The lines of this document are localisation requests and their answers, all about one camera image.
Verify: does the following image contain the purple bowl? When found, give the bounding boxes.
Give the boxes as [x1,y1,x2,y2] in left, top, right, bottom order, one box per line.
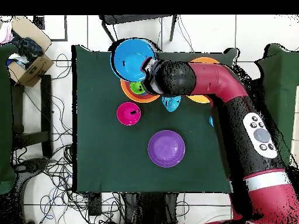
[148,129,186,169]

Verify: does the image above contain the black bench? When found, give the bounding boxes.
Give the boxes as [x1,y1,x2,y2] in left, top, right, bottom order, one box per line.
[10,74,53,159]

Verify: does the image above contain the green cloth covered table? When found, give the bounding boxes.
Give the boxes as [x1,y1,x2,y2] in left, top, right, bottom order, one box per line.
[0,43,17,194]
[254,43,299,164]

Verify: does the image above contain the black metal stand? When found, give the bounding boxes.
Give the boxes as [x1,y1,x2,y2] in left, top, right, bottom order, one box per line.
[99,14,178,50]

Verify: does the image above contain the dark green tablecloth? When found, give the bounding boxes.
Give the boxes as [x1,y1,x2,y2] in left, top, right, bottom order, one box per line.
[71,44,239,194]

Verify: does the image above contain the beige board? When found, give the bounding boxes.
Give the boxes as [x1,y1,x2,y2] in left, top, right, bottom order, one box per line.
[290,97,299,155]

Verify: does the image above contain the large blue bowl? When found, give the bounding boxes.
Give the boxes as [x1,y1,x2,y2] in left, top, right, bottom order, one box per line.
[110,38,158,83]

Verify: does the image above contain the pink bowl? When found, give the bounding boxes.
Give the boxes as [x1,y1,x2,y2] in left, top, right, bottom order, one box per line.
[116,101,142,127]

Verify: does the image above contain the tangle of floor cables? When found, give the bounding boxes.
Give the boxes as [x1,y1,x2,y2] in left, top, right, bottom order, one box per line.
[13,53,89,220]

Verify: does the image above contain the small light blue bowl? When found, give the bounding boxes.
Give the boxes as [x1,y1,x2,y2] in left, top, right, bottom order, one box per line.
[161,95,182,113]

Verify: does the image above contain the cardboard box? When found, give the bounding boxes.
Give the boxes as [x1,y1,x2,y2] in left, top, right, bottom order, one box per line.
[6,16,54,88]

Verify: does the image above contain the large orange bowl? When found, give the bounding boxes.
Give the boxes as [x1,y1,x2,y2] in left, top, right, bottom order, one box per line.
[120,77,162,104]
[186,57,221,104]

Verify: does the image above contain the green cup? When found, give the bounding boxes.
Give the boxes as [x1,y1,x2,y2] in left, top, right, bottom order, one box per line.
[129,81,147,96]

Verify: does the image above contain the red-orange bowl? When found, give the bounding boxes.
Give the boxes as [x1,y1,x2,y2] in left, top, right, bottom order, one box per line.
[123,80,159,101]

